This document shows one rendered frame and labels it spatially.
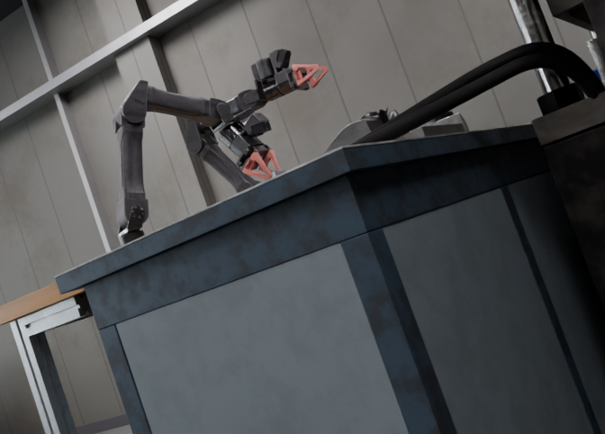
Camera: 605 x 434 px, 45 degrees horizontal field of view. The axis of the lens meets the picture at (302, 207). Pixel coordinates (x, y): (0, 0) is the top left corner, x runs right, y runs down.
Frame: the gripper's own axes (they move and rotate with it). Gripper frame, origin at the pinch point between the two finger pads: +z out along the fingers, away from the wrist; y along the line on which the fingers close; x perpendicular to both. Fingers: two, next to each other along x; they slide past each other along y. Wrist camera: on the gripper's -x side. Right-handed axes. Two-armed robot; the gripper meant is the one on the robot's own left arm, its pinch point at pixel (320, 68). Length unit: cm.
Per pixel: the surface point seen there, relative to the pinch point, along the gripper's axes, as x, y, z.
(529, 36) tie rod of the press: 21, -32, 63
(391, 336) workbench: 66, -102, 41
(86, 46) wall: -129, 183, -238
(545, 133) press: 43, -36, 60
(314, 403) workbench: 74, -100, 24
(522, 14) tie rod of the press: 16, -32, 63
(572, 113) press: 41, -36, 67
